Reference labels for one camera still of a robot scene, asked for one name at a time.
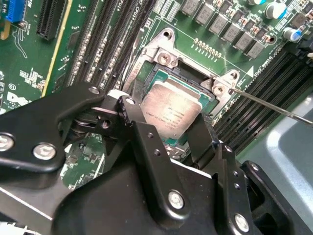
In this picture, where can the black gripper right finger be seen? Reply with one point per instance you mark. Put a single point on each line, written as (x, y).
(244, 195)

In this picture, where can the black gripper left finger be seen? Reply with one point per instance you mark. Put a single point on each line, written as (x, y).
(34, 127)

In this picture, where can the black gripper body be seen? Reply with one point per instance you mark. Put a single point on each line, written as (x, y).
(115, 208)

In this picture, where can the silver CPU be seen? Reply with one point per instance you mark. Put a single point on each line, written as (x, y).
(171, 107)

